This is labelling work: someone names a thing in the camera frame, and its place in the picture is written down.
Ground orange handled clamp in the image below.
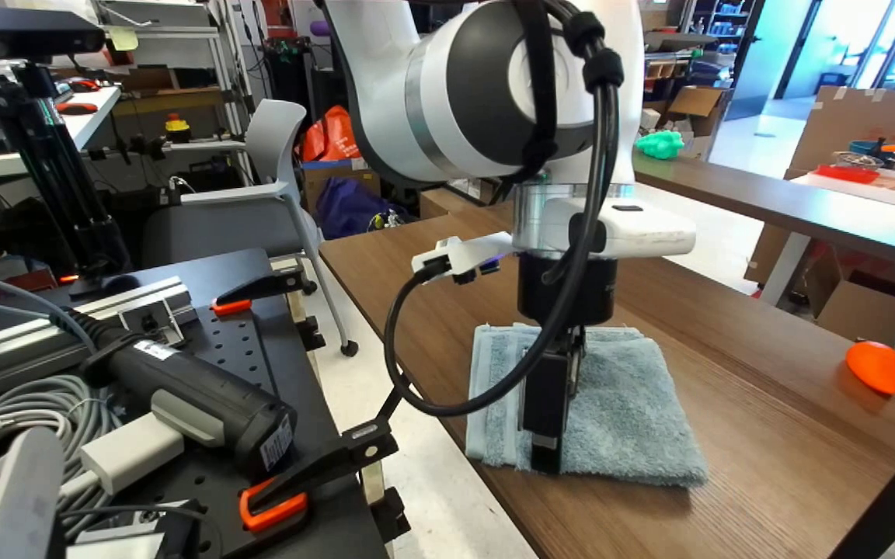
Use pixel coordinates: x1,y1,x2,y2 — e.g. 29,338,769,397
236,420,398,535
210,268,315,318

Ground grey office chair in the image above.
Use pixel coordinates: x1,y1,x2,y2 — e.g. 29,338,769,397
142,98,356,357

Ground green crumpled bag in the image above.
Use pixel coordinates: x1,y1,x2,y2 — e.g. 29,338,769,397
637,127,684,162

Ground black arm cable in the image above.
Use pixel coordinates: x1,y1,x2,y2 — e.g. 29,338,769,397
379,0,628,421

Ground black handheld scanner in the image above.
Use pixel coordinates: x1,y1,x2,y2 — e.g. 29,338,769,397
84,332,299,477

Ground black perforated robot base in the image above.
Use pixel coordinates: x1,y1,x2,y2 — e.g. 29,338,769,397
0,244,395,559

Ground orange round object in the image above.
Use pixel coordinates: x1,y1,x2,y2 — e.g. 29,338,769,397
844,342,895,397

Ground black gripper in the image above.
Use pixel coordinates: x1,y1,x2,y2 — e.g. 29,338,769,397
520,254,618,474

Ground blue towel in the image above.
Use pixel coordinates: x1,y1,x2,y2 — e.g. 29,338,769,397
467,324,709,488

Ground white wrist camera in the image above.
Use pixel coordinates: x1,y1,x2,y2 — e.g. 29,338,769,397
409,202,697,279

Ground black tripod stand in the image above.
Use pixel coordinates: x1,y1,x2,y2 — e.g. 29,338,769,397
0,6,130,276

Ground cardboard box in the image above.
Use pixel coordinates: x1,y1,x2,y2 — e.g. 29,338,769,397
744,87,895,342

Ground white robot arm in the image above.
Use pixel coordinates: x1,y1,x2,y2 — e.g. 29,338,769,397
317,0,642,472

